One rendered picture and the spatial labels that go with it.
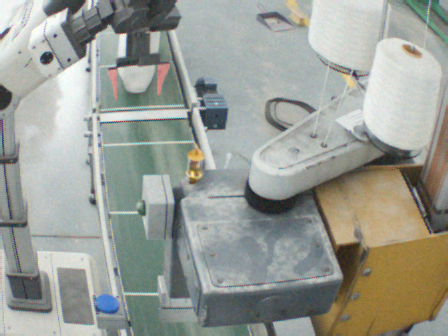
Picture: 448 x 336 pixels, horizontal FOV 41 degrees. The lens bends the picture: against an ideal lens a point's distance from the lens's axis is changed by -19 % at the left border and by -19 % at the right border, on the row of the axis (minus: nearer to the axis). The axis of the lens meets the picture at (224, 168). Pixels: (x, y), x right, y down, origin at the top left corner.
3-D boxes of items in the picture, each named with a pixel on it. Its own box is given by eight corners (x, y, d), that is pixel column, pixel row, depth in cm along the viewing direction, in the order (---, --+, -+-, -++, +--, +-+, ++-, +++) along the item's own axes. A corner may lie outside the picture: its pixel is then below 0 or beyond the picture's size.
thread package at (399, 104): (348, 103, 114) (361, 23, 104) (410, 107, 117) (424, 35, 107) (378, 156, 103) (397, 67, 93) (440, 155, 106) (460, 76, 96)
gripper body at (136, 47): (161, 61, 148) (161, 30, 146) (116, 66, 146) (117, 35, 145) (158, 59, 154) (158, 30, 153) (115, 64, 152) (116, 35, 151)
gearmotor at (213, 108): (183, 95, 343) (187, 70, 334) (214, 94, 347) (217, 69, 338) (193, 131, 320) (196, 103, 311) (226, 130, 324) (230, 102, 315)
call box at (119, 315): (93, 307, 165) (91, 293, 161) (121, 308, 167) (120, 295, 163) (97, 329, 159) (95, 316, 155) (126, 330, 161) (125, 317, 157)
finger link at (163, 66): (170, 96, 150) (170, 55, 148) (138, 99, 149) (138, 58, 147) (166, 93, 157) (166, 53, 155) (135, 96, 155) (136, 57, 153)
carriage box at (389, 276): (295, 276, 151) (327, 162, 132) (412, 255, 158) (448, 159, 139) (319, 350, 132) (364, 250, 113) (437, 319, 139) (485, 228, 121)
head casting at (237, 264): (162, 275, 141) (169, 158, 123) (278, 268, 147) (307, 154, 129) (189, 376, 118) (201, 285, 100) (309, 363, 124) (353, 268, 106)
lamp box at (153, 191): (141, 213, 129) (143, 174, 124) (165, 212, 130) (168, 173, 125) (147, 240, 124) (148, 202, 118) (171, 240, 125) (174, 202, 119)
